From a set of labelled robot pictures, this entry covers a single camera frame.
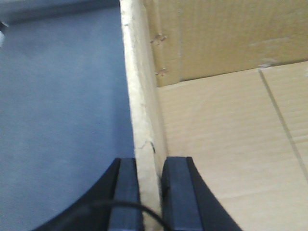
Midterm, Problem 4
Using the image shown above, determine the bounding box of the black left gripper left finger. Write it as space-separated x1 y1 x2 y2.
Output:
36 158 144 231

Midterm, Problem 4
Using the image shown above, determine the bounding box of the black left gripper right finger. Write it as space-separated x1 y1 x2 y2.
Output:
161 157 241 231

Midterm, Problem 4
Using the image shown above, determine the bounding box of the brown cardboard carton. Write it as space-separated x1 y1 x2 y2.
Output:
120 0 308 231

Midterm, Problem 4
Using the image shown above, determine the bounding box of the dark grey conveyor belt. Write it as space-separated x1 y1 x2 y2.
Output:
0 2 133 231

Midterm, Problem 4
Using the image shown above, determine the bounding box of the thin black cable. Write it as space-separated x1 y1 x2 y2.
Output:
69 200 172 231

